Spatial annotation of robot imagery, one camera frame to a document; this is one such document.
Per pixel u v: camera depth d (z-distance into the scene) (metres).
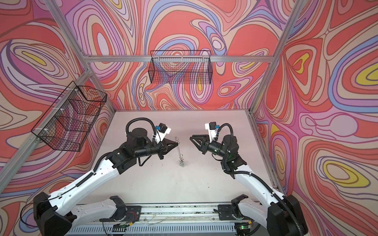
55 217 0.38
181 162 0.75
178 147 0.69
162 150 0.59
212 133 0.65
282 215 0.39
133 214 0.72
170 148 0.66
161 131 0.58
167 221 0.72
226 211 0.74
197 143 0.70
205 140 0.65
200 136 0.69
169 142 0.65
